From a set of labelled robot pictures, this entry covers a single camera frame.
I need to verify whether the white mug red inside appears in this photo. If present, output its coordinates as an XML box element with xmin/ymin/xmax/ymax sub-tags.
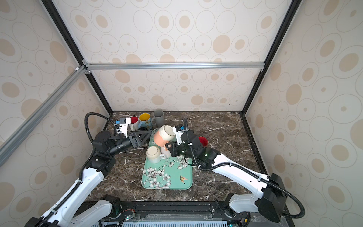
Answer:
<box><xmin>129</xmin><ymin>116</ymin><xmax>140</xmax><ymax>131</ymax></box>

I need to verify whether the blue butterfly mug yellow inside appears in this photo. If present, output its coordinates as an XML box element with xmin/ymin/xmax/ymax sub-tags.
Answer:
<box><xmin>139</xmin><ymin>113</ymin><xmax>153</xmax><ymax>130</ymax></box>

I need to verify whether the tall dark grey mug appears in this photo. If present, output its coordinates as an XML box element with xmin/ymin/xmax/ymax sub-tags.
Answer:
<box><xmin>152</xmin><ymin>110</ymin><xmax>165</xmax><ymax>128</ymax></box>

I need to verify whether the cream mug orange handle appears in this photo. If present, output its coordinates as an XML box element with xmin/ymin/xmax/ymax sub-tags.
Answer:
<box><xmin>153</xmin><ymin>125</ymin><xmax>175</xmax><ymax>147</ymax></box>

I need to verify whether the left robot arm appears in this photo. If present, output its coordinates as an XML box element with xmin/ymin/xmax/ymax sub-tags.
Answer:
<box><xmin>26</xmin><ymin>112</ymin><xmax>152</xmax><ymax>227</ymax></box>

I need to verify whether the cream beige mug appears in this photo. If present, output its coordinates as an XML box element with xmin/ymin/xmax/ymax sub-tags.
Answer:
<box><xmin>146</xmin><ymin>146</ymin><xmax>167</xmax><ymax>164</ymax></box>

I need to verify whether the pale pink mug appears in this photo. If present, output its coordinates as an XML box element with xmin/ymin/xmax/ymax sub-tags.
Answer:
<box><xmin>160</xmin><ymin>146</ymin><xmax>171</xmax><ymax>158</ymax></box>

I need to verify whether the mint green floral tray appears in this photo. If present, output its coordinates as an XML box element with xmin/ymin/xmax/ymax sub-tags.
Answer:
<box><xmin>141</xmin><ymin>128</ymin><xmax>194</xmax><ymax>190</ymax></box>

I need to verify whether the left diagonal aluminium bar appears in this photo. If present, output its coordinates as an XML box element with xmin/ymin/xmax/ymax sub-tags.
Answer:
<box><xmin>1</xmin><ymin>66</ymin><xmax>86</xmax><ymax>165</ymax></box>

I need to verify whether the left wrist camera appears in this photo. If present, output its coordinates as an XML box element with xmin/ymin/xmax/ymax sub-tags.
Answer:
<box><xmin>114</xmin><ymin>117</ymin><xmax>131</xmax><ymax>138</ymax></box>

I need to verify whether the horizontal aluminium frame bar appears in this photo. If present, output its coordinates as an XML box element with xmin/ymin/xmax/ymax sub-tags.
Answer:
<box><xmin>85</xmin><ymin>61</ymin><xmax>265</xmax><ymax>70</ymax></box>

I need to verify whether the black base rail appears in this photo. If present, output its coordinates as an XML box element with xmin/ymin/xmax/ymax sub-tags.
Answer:
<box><xmin>50</xmin><ymin>200</ymin><xmax>296</xmax><ymax>227</ymax></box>

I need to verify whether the left black frame post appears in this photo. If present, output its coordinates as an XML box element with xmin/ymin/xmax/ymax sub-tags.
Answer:
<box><xmin>41</xmin><ymin>0</ymin><xmax>113</xmax><ymax>115</ymax></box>

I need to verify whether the black frame post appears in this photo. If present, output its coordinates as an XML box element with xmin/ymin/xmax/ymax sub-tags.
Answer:
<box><xmin>41</xmin><ymin>0</ymin><xmax>113</xmax><ymax>115</ymax></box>
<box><xmin>241</xmin><ymin>0</ymin><xmax>302</xmax><ymax>116</ymax></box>

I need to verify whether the right black frame post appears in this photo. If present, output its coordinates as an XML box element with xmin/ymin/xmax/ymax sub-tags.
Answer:
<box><xmin>241</xmin><ymin>0</ymin><xmax>302</xmax><ymax>116</ymax></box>

